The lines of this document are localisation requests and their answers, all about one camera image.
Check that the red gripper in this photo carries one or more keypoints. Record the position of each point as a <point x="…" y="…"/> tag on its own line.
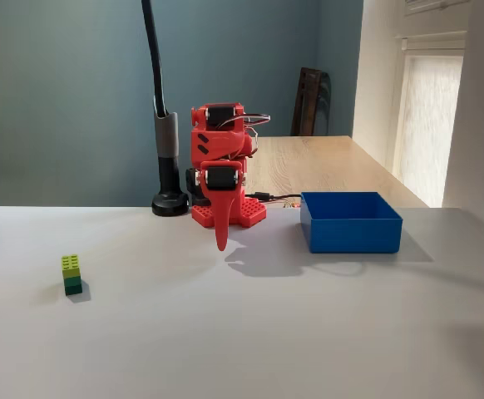
<point x="221" y="178"/>

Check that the green lego brick stack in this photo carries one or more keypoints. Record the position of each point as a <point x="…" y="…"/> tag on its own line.
<point x="71" y="274"/>

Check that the red robot arm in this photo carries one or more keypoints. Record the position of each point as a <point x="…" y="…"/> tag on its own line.
<point x="217" y="141"/>

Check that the blue plastic bin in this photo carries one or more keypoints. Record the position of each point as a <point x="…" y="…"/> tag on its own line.
<point x="350" y="237"/>

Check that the black table clamp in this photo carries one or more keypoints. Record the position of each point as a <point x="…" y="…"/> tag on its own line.
<point x="191" y="183"/>

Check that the black gooseneck stand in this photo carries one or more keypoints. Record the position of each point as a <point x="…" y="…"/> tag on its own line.
<point x="166" y="137"/>

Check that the light wooden table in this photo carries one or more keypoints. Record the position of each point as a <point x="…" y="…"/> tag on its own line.
<point x="329" y="166"/>

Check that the dark wooden chair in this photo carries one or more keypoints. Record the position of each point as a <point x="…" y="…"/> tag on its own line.
<point x="310" y="104"/>

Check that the white window blind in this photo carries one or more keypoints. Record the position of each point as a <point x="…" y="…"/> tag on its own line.
<point x="429" y="124"/>

